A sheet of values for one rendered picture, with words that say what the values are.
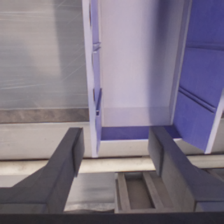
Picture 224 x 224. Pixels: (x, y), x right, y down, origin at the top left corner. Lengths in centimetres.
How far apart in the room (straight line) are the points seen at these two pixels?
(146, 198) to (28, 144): 31
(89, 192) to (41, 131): 24
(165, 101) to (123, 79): 11
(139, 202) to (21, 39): 41
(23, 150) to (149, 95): 35
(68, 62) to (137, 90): 16
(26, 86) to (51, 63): 8
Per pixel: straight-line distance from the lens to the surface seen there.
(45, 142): 45
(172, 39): 38
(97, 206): 60
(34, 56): 38
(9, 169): 50
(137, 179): 47
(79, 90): 37
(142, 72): 37
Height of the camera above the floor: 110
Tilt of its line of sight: 66 degrees down
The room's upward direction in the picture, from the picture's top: 174 degrees clockwise
